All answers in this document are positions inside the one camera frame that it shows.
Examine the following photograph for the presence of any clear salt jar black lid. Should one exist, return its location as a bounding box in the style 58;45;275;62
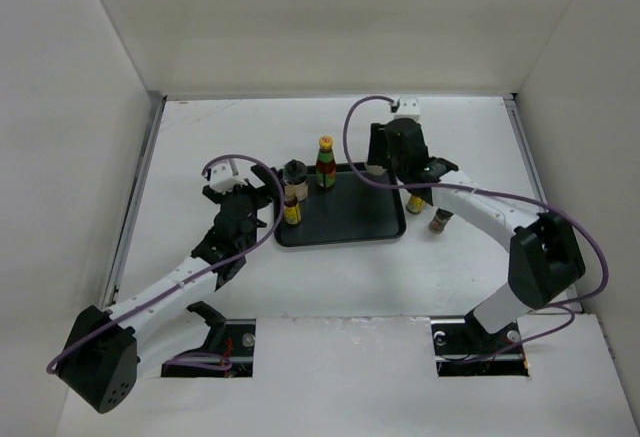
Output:
283;159;308;201

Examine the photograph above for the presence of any small yellow label bottle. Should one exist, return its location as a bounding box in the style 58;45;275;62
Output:
283;195;301;226

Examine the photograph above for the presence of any red sauce bottle yellow cap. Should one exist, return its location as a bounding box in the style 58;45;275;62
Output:
316;136;336;190

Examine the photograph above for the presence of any dark sauce bottle beige cap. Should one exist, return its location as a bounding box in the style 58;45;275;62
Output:
405;194;426;215

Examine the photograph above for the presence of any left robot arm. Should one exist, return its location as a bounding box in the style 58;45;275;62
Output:
47;155;283;414

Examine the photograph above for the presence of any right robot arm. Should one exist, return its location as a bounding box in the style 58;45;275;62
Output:
367;118;586;353

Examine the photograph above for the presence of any black plastic tray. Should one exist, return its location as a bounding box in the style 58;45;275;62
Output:
275;163;407;248

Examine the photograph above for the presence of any small brown spice bottle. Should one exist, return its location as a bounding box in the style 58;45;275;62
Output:
428;209;453;234

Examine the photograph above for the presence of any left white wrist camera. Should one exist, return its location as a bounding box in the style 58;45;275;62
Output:
208;164;247;194

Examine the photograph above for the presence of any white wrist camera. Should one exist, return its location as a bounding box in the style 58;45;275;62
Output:
208;164;247;194
390;97;421;122

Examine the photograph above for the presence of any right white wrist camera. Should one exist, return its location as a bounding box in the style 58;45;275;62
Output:
390;97;421;122

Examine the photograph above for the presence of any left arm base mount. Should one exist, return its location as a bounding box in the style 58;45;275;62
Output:
160;301;257;378

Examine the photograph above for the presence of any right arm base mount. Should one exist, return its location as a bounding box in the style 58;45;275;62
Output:
430;316;529;377

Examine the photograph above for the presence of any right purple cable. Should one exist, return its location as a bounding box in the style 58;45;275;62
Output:
341;94;611;358

